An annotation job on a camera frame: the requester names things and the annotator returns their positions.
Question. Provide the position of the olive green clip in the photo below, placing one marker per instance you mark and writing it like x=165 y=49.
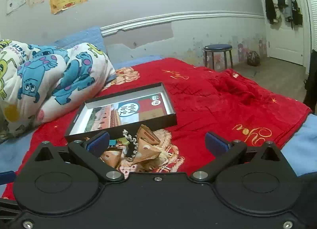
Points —
x=123 y=141

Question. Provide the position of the cartoon print blanket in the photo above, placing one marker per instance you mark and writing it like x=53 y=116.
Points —
x=49 y=78

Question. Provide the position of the white wall moulding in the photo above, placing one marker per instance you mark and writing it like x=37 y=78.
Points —
x=173 y=17

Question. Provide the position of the blue round stool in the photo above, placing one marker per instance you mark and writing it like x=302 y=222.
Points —
x=218 y=47

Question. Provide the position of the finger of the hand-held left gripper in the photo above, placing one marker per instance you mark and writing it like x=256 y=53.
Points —
x=6 y=176

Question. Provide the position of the white wall certificate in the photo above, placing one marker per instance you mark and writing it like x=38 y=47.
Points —
x=16 y=3

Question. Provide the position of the cartoon wall stickers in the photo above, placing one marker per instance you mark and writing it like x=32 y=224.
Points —
x=241 y=48

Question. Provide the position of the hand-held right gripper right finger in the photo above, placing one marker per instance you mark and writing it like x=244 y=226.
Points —
x=218 y=142

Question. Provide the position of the blue pillow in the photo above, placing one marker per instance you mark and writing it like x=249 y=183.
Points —
x=84 y=37

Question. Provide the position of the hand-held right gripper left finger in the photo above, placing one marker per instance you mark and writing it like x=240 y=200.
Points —
x=97 y=142

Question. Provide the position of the blue binder clip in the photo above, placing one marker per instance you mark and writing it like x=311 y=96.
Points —
x=112 y=142

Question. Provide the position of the white louvered closet door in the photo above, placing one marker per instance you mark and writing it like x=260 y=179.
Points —
x=312 y=8

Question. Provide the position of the red blanket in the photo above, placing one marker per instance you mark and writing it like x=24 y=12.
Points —
x=210 y=100

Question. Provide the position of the patterned ball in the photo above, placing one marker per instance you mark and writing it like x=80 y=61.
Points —
x=253 y=58

